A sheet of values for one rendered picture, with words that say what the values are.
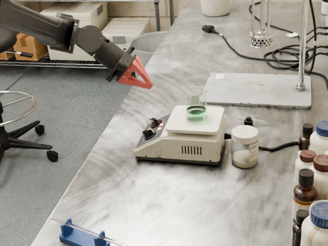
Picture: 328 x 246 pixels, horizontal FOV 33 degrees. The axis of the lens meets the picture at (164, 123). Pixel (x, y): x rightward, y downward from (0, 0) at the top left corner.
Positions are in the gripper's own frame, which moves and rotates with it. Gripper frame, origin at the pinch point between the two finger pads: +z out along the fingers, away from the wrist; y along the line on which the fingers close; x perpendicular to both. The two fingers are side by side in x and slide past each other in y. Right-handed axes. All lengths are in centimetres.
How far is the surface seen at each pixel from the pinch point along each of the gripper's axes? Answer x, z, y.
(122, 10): 96, -25, 229
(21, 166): 130, -15, 86
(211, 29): 8, 11, 75
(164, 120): 3.1, 8.0, -3.5
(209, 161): -0.9, 20.5, -12.6
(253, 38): -16.8, 15.7, 24.6
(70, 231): 13.3, 2.7, -40.3
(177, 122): -2.0, 9.7, -9.0
